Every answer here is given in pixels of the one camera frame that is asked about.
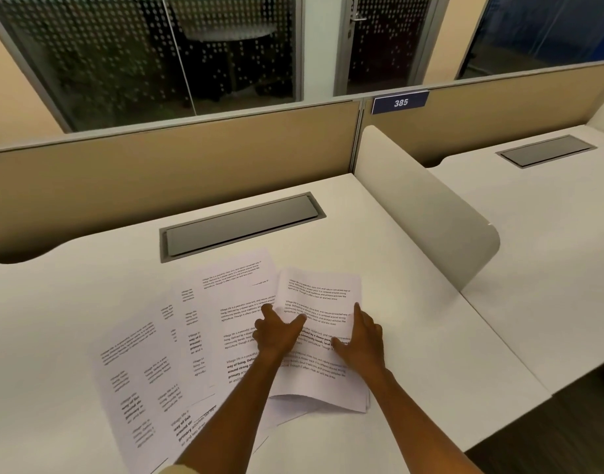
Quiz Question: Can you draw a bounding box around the beige partition panel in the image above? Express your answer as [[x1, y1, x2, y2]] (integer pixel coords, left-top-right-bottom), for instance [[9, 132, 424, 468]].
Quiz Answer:
[[0, 99, 363, 265], [360, 60, 604, 169]]

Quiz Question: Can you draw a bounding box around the person's left forearm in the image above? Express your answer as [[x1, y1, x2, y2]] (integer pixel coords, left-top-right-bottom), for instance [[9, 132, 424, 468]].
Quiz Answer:
[[175, 353, 285, 472]]

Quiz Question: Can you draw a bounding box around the dotted glass window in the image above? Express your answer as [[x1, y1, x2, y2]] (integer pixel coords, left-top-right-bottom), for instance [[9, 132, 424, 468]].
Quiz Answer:
[[0, 0, 305, 134]]

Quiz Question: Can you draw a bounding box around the dotted glass door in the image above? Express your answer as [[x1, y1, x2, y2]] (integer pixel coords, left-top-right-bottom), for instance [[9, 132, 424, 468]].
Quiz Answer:
[[334, 0, 451, 96]]

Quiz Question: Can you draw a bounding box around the blue number label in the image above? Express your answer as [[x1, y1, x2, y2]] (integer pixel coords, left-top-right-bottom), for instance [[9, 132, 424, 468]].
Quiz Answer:
[[371, 91, 430, 116]]

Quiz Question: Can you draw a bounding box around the person's left hand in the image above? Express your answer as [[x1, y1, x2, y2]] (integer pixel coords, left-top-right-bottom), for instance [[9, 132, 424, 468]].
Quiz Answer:
[[253, 304, 308, 359]]

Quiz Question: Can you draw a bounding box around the person's right forearm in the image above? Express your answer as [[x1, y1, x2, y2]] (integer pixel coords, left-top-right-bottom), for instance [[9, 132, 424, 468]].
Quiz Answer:
[[359, 366, 483, 474]]

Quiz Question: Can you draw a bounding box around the stack of printed paper sheets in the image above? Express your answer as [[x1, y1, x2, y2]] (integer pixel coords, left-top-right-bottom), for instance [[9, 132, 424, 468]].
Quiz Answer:
[[268, 268, 371, 415]]

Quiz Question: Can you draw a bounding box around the printed white paper sheet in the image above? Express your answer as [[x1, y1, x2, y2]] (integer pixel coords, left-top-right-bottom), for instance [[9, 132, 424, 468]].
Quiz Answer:
[[175, 285, 220, 406], [89, 321, 184, 474], [199, 248, 285, 393], [156, 302, 270, 465]]

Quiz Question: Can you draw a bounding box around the round white table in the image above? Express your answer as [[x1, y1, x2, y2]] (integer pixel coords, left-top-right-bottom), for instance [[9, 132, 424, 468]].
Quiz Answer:
[[183, 23, 279, 101]]

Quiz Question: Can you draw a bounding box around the grey desk cable tray cover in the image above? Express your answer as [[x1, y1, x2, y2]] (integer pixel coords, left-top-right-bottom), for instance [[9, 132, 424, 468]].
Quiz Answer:
[[159, 192, 327, 264], [495, 135, 598, 170]]

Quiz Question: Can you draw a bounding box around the person's right hand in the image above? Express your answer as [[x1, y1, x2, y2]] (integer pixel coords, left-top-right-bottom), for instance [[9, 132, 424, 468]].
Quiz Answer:
[[331, 302, 386, 374]]

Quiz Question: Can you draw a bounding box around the white rounded desk divider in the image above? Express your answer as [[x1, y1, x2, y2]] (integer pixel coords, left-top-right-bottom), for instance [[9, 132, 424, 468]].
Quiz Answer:
[[354, 125, 501, 292]]

